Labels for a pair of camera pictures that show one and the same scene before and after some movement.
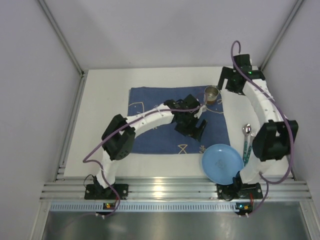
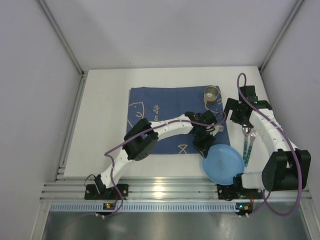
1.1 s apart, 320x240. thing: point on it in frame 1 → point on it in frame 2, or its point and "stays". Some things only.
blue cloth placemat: x=164 y=139 stays
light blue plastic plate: x=221 y=162 stays
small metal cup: x=211 y=93 stays
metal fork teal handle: x=253 y=135 stays
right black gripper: x=227 y=78 → x=236 y=115
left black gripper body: x=194 y=122 → x=200 y=144
